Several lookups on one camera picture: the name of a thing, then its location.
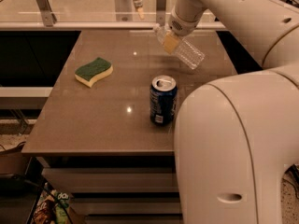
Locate brown bag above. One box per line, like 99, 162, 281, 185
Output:
0, 142, 30, 175

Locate clear plastic water bottle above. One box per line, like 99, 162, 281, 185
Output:
153, 23, 205, 70

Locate grey drawer cabinet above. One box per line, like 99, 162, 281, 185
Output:
22, 30, 235, 224

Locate snack bags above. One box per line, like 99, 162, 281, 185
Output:
30, 183, 73, 224

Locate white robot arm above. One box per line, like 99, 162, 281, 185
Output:
174, 0, 299, 224

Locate metal glass bracket left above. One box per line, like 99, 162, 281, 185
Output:
36, 0, 57, 27

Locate green and yellow sponge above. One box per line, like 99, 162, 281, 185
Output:
75, 57, 113, 88

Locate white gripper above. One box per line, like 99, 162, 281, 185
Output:
163, 7, 200, 54

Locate blue soda can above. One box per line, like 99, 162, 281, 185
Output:
149, 75, 178, 125

